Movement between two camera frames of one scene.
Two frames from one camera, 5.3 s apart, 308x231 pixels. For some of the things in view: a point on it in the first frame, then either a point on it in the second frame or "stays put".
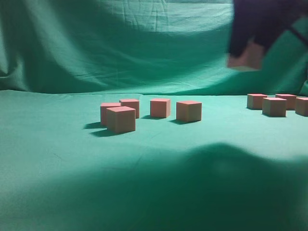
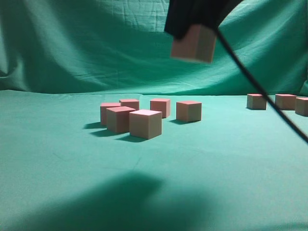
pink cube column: x=250 y=59 → x=146 y=124
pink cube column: x=121 y=119 stays put
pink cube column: x=274 y=107 → x=198 y=44
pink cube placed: x=132 y=104 stays put
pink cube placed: x=188 y=111 stays put
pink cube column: x=254 y=101 stays put
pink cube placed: x=103 y=111 stays put
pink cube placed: x=160 y=108 stays put
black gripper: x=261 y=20 → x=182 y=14
